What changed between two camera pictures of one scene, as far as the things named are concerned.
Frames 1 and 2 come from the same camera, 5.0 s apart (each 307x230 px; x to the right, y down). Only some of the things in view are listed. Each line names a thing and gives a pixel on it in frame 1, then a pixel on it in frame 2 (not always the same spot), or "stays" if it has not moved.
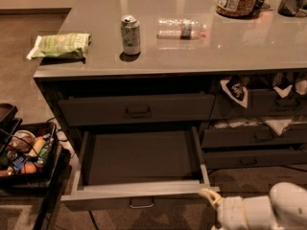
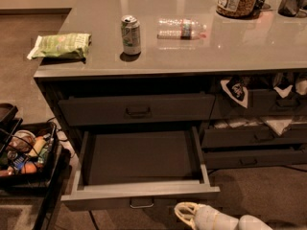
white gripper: (230, 211) -> (204, 218)
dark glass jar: (292, 0) stays
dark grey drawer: (253, 136) stays
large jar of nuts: (240, 1) stays
